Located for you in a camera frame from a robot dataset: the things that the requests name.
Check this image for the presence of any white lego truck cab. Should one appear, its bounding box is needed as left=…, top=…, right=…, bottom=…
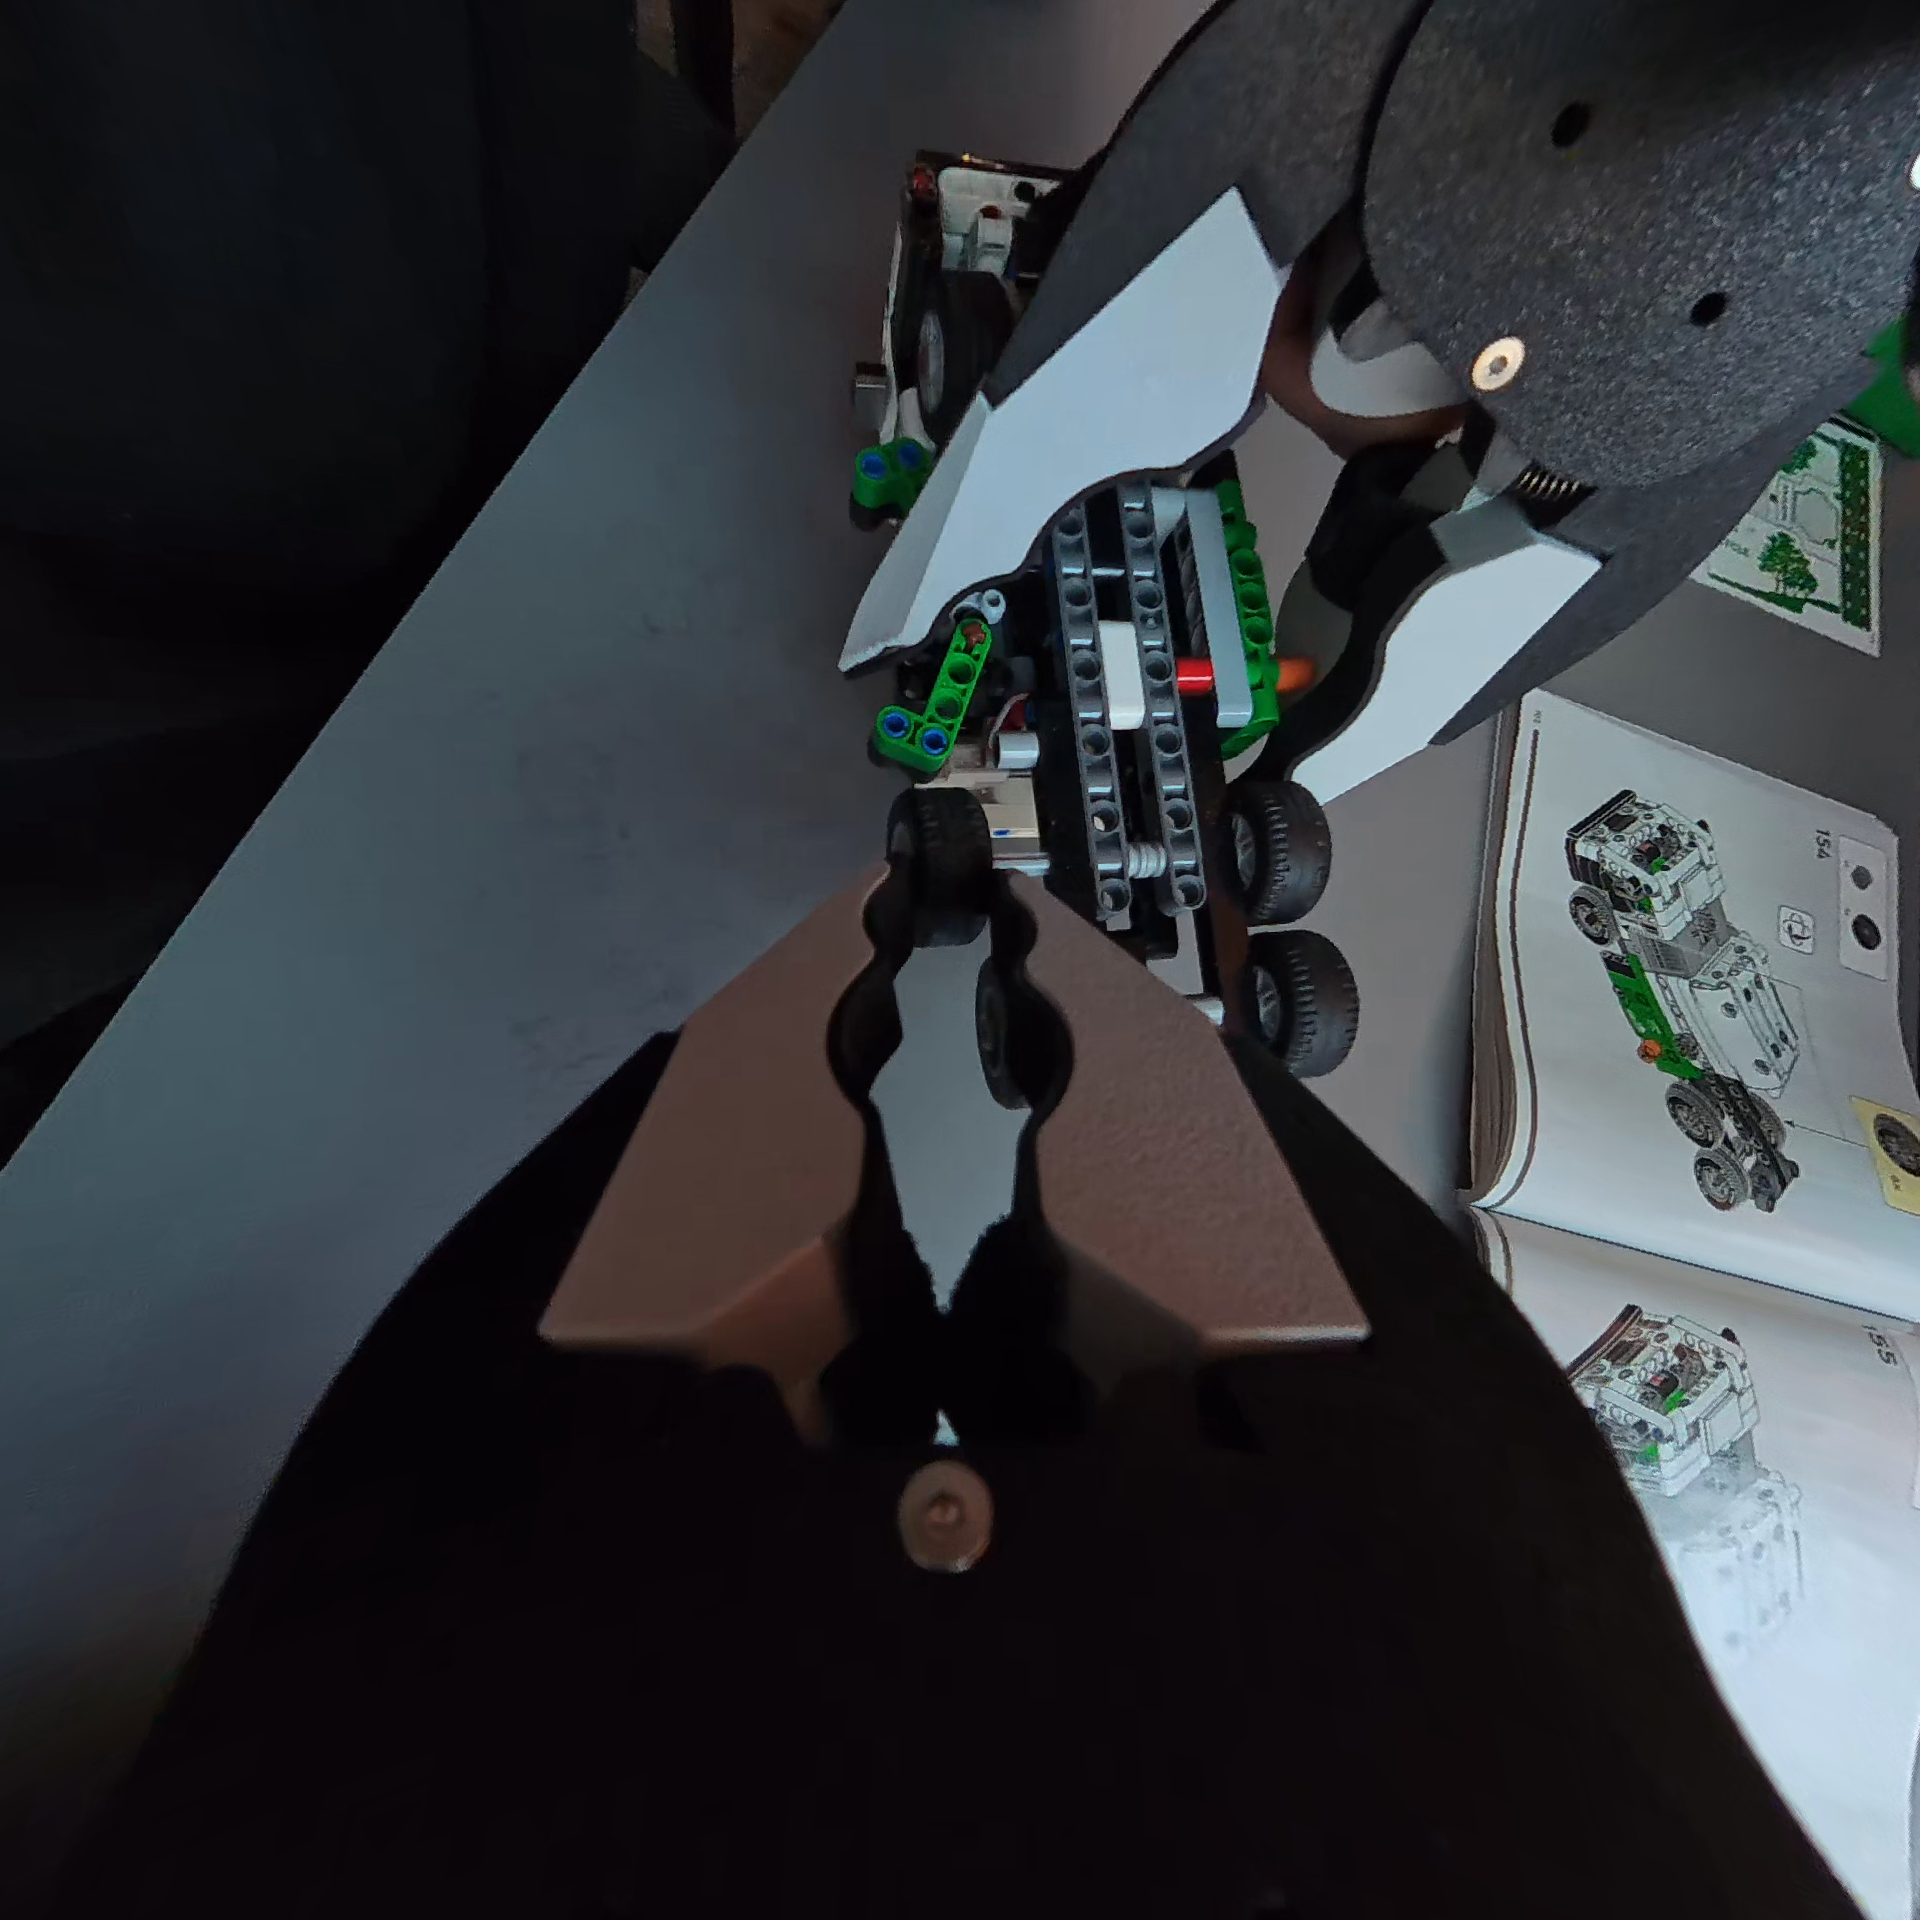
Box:
left=849, top=150, right=1086, bottom=529

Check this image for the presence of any lego instruction booklet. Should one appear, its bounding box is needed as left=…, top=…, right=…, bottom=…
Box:
left=1462, top=691, right=1920, bottom=1920

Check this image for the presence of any lego truck chassis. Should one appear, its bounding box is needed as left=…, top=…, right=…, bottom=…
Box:
left=874, top=451, right=1364, bottom=1082

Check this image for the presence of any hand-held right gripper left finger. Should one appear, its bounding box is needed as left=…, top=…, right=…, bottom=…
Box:
left=538, top=862, right=963, bottom=1450

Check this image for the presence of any green printed card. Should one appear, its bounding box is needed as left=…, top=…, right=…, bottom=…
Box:
left=1691, top=417, right=1883, bottom=659

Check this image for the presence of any green plastic part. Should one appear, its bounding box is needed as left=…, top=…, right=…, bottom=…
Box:
left=1857, top=317, right=1920, bottom=442

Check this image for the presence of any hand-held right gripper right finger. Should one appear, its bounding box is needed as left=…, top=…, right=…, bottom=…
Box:
left=945, top=866, right=1372, bottom=1450

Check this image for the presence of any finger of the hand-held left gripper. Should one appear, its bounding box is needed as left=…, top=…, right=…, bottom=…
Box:
left=835, top=182, right=1289, bottom=674
left=1276, top=442, right=1609, bottom=812

